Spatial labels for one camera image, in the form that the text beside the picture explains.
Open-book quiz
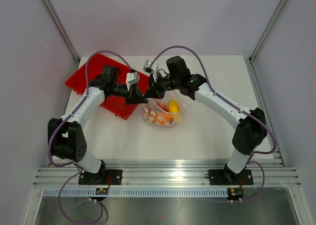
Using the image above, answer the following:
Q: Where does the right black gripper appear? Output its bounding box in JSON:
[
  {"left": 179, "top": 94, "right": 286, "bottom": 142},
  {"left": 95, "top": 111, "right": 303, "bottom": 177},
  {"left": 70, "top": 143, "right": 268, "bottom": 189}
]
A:
[{"left": 145, "top": 71, "right": 180, "bottom": 99}]

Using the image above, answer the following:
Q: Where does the yellow orange mango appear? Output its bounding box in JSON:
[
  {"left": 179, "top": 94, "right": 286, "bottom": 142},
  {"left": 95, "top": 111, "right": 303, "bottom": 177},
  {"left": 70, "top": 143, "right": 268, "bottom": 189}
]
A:
[{"left": 167, "top": 99, "right": 180, "bottom": 113}]

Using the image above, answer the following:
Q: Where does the clear dotted zip bag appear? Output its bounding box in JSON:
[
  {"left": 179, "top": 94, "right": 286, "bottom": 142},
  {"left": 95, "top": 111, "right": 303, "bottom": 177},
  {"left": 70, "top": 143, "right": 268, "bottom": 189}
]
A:
[{"left": 140, "top": 90, "right": 190, "bottom": 127}]

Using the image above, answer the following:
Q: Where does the orange persimmon fruit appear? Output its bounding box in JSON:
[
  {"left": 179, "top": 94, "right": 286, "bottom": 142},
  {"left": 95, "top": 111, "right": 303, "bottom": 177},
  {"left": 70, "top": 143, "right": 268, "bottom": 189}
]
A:
[{"left": 154, "top": 112, "right": 173, "bottom": 126}]

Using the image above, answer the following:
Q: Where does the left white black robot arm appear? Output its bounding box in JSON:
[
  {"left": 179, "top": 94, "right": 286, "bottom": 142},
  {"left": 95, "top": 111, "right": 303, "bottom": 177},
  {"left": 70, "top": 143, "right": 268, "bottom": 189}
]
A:
[{"left": 47, "top": 66, "right": 148, "bottom": 185}]

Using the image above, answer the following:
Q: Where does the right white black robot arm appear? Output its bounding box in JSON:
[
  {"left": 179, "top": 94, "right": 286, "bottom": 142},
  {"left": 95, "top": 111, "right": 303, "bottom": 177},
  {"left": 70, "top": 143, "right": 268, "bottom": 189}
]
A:
[{"left": 143, "top": 56, "right": 267, "bottom": 184}]

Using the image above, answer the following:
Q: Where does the red plastic tray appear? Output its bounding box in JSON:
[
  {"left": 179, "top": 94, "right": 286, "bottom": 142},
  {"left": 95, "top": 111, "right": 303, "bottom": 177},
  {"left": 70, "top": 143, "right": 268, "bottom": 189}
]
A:
[{"left": 65, "top": 53, "right": 149, "bottom": 120}]

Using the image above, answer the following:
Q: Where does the left small circuit board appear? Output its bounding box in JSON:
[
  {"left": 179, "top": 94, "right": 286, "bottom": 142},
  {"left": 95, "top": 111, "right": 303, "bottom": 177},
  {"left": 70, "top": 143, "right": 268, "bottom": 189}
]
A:
[{"left": 95, "top": 188, "right": 109, "bottom": 195}]

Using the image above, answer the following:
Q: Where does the small circuit board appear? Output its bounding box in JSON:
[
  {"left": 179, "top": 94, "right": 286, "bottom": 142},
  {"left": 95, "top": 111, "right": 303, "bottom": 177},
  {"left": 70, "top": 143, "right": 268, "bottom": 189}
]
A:
[
  {"left": 227, "top": 187, "right": 244, "bottom": 201},
  {"left": 95, "top": 188, "right": 109, "bottom": 195}
]

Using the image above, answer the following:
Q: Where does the right small circuit board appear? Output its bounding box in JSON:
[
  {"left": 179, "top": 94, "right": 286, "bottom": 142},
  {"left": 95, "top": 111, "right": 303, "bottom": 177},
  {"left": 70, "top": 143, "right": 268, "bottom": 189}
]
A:
[{"left": 227, "top": 187, "right": 244, "bottom": 201}]

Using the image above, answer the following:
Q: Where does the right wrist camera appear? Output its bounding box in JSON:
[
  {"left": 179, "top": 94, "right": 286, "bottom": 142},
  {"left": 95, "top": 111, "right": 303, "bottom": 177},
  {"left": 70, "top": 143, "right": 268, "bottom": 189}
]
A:
[{"left": 143, "top": 59, "right": 158, "bottom": 82}]

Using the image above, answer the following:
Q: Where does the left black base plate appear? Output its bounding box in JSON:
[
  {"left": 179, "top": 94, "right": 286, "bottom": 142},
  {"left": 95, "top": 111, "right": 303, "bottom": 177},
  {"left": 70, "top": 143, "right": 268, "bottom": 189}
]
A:
[{"left": 78, "top": 169, "right": 123, "bottom": 185}]

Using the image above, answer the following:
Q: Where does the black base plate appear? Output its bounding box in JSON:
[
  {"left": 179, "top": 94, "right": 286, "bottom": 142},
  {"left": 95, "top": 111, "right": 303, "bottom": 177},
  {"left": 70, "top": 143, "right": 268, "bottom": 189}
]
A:
[
  {"left": 205, "top": 169, "right": 254, "bottom": 185},
  {"left": 78, "top": 169, "right": 123, "bottom": 185}
]

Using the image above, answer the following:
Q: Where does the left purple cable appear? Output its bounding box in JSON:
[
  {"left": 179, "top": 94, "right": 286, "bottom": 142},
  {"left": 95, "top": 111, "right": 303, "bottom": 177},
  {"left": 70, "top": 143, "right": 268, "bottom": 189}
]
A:
[{"left": 47, "top": 49, "right": 137, "bottom": 223}]

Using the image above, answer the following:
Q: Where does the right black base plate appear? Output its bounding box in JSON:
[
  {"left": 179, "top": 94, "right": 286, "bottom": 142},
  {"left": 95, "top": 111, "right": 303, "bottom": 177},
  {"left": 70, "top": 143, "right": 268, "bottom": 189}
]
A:
[{"left": 205, "top": 169, "right": 254, "bottom": 185}]

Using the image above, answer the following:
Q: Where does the white slotted cable duct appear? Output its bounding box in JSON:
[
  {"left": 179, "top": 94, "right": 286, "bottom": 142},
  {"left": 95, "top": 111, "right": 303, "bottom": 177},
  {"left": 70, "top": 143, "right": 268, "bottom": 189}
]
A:
[{"left": 43, "top": 187, "right": 228, "bottom": 198}]

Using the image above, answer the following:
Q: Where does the aluminium mounting rail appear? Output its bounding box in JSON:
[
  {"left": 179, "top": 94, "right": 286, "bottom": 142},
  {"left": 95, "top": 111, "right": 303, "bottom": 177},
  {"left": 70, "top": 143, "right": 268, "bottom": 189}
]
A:
[{"left": 33, "top": 152, "right": 301, "bottom": 187}]

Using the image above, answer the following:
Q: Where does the left aluminium frame post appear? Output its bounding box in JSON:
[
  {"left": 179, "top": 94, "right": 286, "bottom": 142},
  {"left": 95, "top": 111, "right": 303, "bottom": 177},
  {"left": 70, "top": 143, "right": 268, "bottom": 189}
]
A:
[{"left": 41, "top": 0, "right": 80, "bottom": 65}]

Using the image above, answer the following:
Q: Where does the aluminium frame post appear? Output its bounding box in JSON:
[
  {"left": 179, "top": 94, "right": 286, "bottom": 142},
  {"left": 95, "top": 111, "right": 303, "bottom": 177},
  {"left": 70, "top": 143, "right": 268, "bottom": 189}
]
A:
[
  {"left": 249, "top": 0, "right": 289, "bottom": 64},
  {"left": 41, "top": 0, "right": 80, "bottom": 65}
]

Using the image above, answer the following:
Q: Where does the right aluminium frame post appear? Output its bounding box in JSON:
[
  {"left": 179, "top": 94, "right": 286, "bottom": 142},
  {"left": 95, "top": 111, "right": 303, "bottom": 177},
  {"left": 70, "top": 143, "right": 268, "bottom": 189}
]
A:
[{"left": 249, "top": 0, "right": 289, "bottom": 64}]

